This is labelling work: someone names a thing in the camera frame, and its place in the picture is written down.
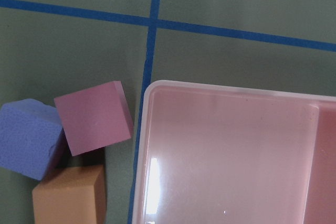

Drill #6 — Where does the pink plastic bin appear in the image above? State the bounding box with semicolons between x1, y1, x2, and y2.
130;80;335;223

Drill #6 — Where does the magenta foam block far right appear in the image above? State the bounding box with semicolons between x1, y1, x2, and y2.
54;81;134;156

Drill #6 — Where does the orange foam block right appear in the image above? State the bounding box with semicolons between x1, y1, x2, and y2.
32;165;107;223

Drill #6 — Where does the purple foam block right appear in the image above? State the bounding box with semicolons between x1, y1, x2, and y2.
1;99;66;180

